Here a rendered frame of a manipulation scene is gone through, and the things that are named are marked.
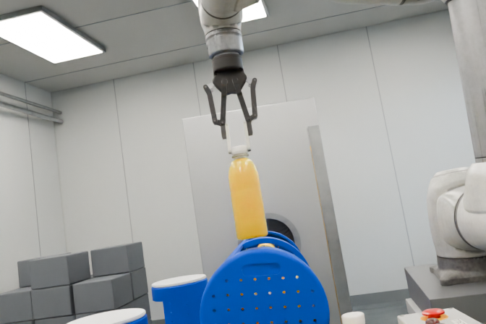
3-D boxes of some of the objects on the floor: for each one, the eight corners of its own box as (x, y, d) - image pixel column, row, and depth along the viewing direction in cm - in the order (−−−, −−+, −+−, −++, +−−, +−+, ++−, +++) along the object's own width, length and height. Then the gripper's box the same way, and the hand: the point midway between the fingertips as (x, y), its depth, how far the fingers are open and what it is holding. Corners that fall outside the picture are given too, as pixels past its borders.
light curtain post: (380, 476, 230) (317, 126, 255) (383, 483, 224) (319, 124, 249) (367, 477, 230) (306, 128, 255) (370, 484, 224) (307, 126, 249)
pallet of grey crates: (158, 359, 490) (143, 241, 507) (124, 390, 412) (108, 249, 429) (49, 372, 509) (39, 257, 526) (-2, 403, 430) (-12, 267, 448)
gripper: (259, 57, 123) (273, 149, 120) (194, 66, 123) (206, 158, 120) (259, 47, 116) (275, 145, 112) (191, 57, 116) (203, 155, 112)
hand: (237, 138), depth 117 cm, fingers closed on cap, 4 cm apart
